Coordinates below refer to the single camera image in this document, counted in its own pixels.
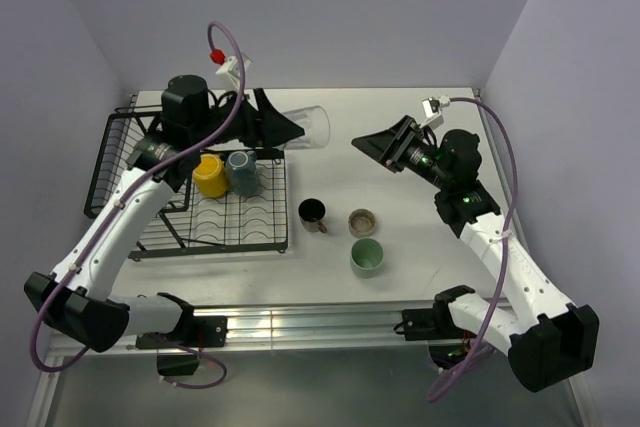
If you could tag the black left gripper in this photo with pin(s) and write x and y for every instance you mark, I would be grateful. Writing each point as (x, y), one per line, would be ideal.
(274, 129)

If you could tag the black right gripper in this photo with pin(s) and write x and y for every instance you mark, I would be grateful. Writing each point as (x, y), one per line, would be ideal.
(385, 145)

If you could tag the grey-blue ceramic mug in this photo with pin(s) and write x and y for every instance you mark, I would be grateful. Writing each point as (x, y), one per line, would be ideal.
(241, 171)

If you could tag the yellow mug black handle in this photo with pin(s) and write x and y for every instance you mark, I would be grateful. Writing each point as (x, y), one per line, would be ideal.
(210, 176)

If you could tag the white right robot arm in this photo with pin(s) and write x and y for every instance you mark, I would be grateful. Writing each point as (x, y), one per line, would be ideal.
(545, 336)

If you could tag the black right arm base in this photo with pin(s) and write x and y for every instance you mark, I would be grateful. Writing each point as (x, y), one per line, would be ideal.
(425, 319)

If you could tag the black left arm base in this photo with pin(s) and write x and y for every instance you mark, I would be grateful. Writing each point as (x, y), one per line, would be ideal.
(195, 329)

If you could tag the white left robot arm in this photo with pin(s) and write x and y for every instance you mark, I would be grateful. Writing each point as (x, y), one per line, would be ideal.
(74, 298)

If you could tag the beige speckled cup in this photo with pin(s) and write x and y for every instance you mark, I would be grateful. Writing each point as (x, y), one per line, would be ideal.
(361, 223)

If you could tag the brown mug black inside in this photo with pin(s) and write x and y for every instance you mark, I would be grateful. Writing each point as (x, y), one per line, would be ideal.
(311, 212)

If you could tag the light green cup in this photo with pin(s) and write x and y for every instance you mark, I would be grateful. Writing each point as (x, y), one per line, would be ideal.
(366, 258)

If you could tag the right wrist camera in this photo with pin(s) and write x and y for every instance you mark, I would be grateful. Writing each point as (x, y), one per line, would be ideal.
(433, 109)

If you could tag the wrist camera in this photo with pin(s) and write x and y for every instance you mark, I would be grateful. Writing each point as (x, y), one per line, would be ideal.
(228, 70)
(433, 109)

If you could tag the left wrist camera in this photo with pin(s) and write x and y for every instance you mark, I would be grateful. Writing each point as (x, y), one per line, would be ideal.
(228, 70)

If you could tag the black wire dish rack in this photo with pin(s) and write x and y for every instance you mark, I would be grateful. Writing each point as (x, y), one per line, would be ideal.
(191, 223)

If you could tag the aluminium mounting rail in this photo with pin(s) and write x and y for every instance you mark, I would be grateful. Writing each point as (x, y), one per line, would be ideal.
(310, 327)

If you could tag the black box under rail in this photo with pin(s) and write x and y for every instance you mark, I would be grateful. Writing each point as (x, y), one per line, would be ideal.
(183, 365)

